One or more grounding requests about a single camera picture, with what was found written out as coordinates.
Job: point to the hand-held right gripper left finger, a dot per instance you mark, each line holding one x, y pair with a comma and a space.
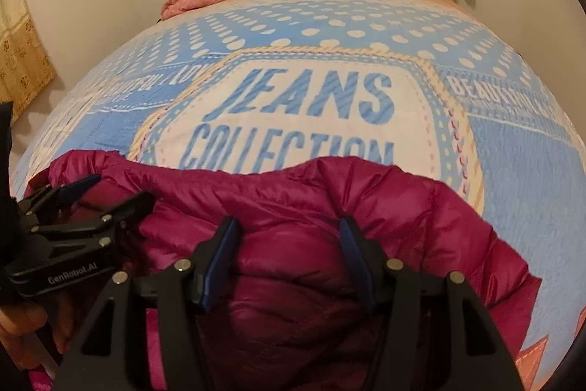
219, 262

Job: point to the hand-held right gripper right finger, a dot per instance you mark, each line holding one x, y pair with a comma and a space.
359, 262

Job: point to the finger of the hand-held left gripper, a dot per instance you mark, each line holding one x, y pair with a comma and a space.
78, 188
123, 207

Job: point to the magenta quilted puffer jacket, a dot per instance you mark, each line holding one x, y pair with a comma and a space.
320, 207

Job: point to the person's left hand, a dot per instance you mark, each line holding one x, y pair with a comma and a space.
25, 329

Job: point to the beige floral window curtain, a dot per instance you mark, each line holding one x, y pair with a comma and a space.
20, 61

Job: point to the bed with pink-blue cover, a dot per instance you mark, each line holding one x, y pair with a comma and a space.
320, 75

